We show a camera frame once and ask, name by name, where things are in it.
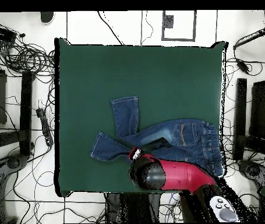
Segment dark grey square plate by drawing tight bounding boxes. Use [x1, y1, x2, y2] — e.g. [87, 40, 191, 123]
[162, 14, 174, 29]

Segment dark green table cloth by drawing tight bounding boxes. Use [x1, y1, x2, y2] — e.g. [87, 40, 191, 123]
[54, 37, 228, 197]

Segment person's dark shoe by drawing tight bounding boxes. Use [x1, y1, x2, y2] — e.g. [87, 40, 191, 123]
[40, 11, 55, 25]

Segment blue denim jeans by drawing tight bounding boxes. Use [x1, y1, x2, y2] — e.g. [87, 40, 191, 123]
[89, 94, 227, 179]

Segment black stand bar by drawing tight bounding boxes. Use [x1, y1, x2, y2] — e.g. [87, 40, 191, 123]
[19, 70, 34, 156]
[233, 78, 248, 161]

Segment long black cable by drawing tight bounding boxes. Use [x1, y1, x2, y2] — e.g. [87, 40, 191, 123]
[97, 10, 125, 46]

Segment grey square floor frame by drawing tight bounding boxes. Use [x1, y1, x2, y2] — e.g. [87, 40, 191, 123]
[161, 10, 197, 42]

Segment black power strip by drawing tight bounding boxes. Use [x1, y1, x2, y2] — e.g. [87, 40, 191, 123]
[36, 107, 54, 147]

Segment black electronics box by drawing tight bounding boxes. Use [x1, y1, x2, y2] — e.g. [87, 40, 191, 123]
[0, 24, 17, 44]

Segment tangled black cable bundle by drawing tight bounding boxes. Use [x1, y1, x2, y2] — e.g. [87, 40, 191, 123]
[0, 34, 56, 78]
[160, 192, 185, 222]

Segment black rod with cable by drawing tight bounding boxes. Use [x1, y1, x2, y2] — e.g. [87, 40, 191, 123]
[232, 26, 265, 51]

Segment black power adapter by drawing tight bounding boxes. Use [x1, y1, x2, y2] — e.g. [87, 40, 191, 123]
[235, 58, 250, 74]

